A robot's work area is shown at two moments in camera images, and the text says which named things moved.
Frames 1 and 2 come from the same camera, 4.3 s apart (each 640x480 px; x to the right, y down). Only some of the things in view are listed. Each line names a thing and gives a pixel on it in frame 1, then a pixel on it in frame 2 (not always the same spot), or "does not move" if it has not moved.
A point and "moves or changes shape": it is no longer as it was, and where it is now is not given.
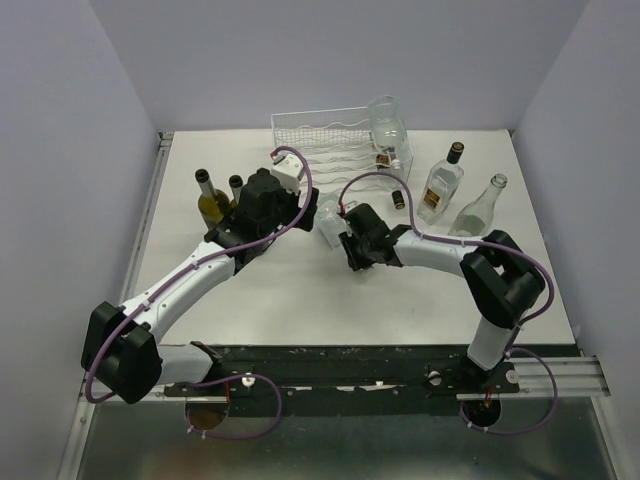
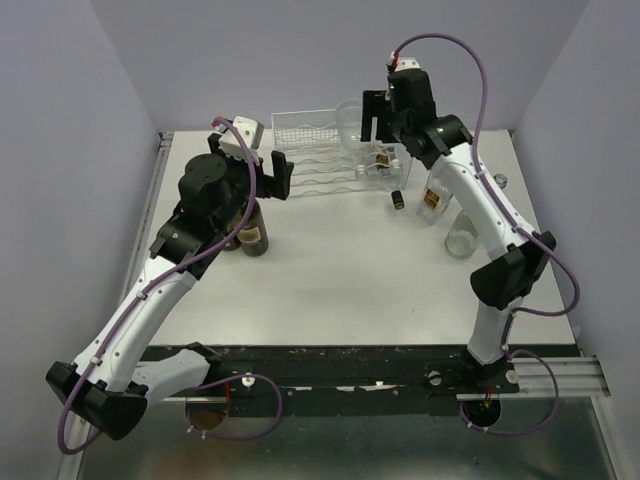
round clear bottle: x=330 y=223 → x=365 y=178
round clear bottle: x=386 y=126 moves or changes shape
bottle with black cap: x=398 y=198 does not move
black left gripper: x=306 y=221 → x=282 y=174
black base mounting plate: x=338 y=380 does not move
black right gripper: x=348 y=239 → x=375 y=103
